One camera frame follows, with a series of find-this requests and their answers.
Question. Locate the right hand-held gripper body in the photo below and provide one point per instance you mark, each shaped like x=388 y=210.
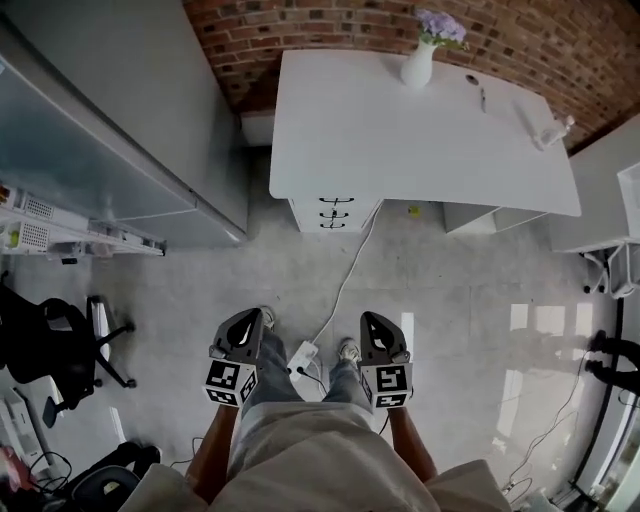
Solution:
x=387 y=380

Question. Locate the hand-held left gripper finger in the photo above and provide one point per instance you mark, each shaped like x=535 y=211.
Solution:
x=225 y=334
x=256 y=340

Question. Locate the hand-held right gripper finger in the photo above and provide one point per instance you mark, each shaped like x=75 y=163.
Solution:
x=395 y=340
x=365 y=340

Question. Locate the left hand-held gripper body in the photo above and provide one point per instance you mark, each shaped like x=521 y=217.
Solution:
x=227 y=380

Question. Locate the white desk drawer with keyhole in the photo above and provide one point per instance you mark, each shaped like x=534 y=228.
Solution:
x=305 y=204

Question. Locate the person's left forearm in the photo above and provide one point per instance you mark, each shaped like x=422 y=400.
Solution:
x=212 y=450

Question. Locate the person's right forearm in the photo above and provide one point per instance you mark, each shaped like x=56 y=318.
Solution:
x=412 y=445

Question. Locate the white low drawer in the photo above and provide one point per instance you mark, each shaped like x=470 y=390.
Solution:
x=310 y=226

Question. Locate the white middle drawer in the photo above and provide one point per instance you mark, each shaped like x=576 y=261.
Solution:
x=307 y=215

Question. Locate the white cubby bookcase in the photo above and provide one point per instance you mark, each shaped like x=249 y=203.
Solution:
x=595 y=200

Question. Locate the person's right shoe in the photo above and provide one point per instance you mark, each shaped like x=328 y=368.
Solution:
x=349 y=349

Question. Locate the person's shoe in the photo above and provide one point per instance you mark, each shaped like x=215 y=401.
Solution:
x=269 y=317
x=349 y=349

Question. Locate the person's left shoe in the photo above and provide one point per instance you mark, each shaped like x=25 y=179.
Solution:
x=269 y=317

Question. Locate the person's left leg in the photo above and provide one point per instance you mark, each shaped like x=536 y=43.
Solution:
x=272 y=370

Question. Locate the person's leg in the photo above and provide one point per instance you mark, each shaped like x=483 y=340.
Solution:
x=345 y=385
x=272 y=370

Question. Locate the person's right leg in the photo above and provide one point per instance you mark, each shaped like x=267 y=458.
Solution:
x=345 y=385

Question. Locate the white power strip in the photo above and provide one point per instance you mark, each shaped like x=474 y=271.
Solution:
x=302 y=357

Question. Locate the person's beige shirt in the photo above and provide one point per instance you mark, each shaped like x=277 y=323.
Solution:
x=310 y=460

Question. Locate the small yellow floor item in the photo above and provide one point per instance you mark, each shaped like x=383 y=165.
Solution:
x=414 y=211

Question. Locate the black office chair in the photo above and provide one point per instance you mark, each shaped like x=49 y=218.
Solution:
x=60 y=345

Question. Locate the white shelf rack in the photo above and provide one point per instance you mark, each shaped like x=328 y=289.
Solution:
x=75 y=235

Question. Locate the black tripod stand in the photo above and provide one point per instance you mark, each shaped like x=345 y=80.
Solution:
x=617 y=357

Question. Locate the white swivel chair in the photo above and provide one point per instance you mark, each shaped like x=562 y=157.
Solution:
x=612 y=270

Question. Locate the black pen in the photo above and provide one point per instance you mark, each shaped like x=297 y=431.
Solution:
x=483 y=100

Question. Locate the white vase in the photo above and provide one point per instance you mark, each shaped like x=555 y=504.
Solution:
x=416 y=70

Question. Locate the purple flowers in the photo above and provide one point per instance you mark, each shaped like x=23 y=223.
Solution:
x=442 y=27

